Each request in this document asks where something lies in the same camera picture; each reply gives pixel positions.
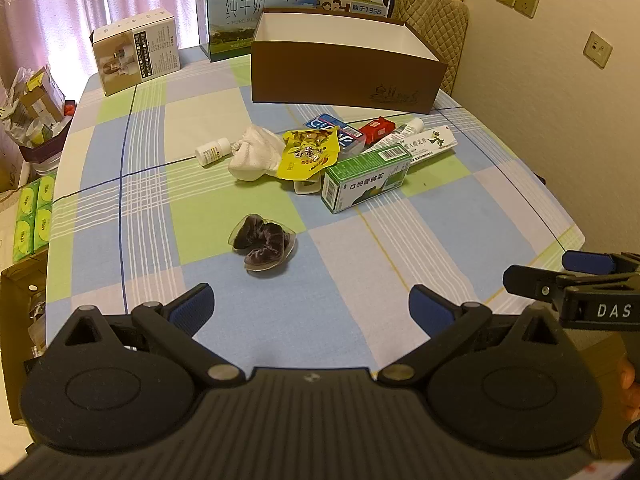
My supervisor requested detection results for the pink curtain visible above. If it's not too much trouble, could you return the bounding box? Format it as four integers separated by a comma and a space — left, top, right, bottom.
0, 0, 311, 86

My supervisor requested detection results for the yellow snack packet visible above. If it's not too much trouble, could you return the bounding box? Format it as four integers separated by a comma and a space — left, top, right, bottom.
276, 129, 341, 181

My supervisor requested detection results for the white ointment box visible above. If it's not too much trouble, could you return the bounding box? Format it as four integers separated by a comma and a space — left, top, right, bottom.
365, 125, 458, 163

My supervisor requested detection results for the green medicine box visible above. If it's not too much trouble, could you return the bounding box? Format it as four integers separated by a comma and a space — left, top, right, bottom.
321, 143, 413, 214

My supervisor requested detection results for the white sock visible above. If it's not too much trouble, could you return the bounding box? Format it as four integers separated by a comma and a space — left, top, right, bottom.
227, 126, 287, 183

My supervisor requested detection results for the dark box of paper clutter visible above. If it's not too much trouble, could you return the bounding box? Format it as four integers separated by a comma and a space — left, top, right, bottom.
0, 65, 77, 163

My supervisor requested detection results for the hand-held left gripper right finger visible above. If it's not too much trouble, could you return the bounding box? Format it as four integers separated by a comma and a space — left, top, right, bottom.
377, 285, 576, 391

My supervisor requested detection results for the white pill bottle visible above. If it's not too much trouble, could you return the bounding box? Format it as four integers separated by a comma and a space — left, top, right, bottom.
195, 137, 232, 167

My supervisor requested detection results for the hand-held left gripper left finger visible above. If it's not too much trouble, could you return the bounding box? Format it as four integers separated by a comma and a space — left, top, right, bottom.
47, 282, 246, 391

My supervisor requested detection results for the clear floss box blue label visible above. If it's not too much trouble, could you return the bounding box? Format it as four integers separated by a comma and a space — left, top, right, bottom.
305, 112, 366, 157

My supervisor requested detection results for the person's right hand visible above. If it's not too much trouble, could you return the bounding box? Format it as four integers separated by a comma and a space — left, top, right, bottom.
616, 355, 640, 421

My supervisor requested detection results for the beige quilted chair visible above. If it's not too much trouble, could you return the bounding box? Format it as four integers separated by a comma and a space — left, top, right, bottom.
392, 0, 471, 96

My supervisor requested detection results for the light blue milk carton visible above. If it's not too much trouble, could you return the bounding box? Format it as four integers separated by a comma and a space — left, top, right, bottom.
194, 0, 321, 63

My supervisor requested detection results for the white printed product box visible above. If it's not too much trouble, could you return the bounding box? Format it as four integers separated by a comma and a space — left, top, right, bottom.
90, 7, 182, 97

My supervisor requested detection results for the checked tablecloth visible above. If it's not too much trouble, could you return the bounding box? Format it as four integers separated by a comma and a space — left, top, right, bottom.
42, 45, 586, 376

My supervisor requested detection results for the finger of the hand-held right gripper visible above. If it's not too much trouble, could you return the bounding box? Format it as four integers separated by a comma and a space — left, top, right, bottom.
561, 250, 640, 276
502, 264, 571, 306

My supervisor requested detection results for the dark velvet scrunchie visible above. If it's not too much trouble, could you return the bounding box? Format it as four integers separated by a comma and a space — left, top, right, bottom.
229, 213, 297, 273

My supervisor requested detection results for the brown cardboard box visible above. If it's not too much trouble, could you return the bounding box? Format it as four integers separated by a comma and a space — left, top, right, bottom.
0, 250, 51, 426
250, 7, 448, 115

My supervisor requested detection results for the green tissue multipack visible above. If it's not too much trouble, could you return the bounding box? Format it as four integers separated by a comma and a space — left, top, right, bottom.
12, 172, 58, 263

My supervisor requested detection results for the white cream tube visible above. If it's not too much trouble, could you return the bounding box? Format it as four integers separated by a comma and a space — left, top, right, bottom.
392, 117, 425, 141

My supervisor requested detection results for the red candy packet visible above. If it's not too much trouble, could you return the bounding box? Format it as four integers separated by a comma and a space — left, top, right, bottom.
359, 116, 398, 147

